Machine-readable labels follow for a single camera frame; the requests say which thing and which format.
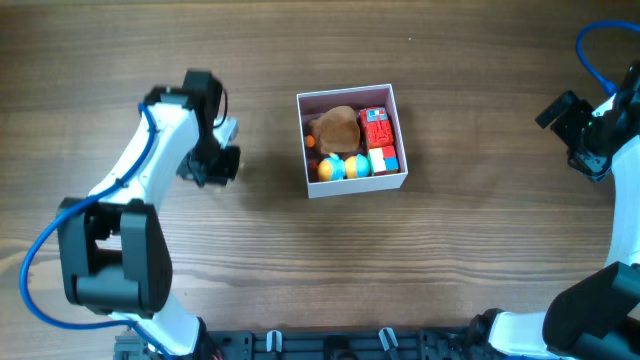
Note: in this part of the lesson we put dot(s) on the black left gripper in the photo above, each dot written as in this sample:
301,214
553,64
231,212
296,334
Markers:
226,173

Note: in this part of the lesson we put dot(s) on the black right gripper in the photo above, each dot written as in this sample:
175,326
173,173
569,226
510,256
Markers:
594,165

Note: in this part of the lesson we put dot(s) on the white pink-lined box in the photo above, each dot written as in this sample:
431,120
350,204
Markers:
312,105

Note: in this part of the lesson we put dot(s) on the yellow blue duck toy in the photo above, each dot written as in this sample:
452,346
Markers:
333,168

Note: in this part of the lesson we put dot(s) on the brown plush toy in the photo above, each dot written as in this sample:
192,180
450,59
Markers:
336,131

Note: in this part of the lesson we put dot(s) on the red toy fire truck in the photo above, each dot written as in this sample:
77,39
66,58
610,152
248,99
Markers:
376,126

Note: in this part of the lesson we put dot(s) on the colourful two-by-two cube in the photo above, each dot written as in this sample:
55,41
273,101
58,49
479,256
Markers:
383,160

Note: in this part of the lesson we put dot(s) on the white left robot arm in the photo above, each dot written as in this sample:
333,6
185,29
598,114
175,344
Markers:
113,253

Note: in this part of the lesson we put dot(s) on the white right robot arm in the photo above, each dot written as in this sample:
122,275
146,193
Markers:
598,316

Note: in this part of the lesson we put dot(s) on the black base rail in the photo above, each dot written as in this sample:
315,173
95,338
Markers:
423,344

